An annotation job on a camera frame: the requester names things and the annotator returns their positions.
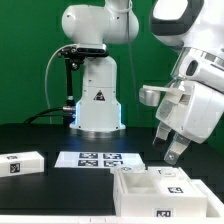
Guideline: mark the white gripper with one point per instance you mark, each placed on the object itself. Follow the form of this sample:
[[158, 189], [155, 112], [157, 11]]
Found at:
[[192, 114]]

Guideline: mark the white cabinet door panel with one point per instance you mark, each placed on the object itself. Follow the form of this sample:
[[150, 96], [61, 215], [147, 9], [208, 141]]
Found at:
[[170, 181], [128, 168]]

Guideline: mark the white cabinet body box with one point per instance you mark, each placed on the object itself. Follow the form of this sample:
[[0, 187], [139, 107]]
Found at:
[[134, 195]]

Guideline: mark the white cabinet top block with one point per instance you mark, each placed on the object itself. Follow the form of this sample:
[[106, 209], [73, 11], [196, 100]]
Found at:
[[13, 164]]

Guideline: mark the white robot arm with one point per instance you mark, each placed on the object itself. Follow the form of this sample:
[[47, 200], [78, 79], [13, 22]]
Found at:
[[178, 24]]

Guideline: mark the white marker sheet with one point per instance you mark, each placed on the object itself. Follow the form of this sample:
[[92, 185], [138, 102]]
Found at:
[[96, 159]]

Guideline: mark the white corner guide rail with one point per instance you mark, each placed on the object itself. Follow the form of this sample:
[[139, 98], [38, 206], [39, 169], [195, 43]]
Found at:
[[215, 208]]

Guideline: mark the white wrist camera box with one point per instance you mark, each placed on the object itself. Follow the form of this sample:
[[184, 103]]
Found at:
[[200, 66]]

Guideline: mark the black camera on stand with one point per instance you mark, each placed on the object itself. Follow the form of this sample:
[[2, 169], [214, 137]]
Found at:
[[74, 55]]

